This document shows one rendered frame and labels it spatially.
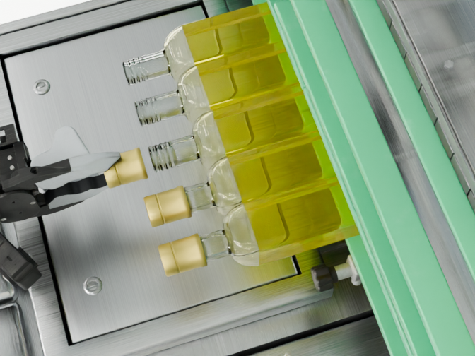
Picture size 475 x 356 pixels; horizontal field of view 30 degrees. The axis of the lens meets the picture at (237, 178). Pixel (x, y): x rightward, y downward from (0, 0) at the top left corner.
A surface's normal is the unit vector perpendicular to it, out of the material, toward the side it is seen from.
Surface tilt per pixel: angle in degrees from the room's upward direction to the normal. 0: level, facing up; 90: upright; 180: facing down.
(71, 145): 84
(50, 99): 90
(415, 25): 90
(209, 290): 90
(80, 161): 104
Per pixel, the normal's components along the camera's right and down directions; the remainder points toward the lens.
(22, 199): 0.30, 0.87
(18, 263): -0.04, -0.36
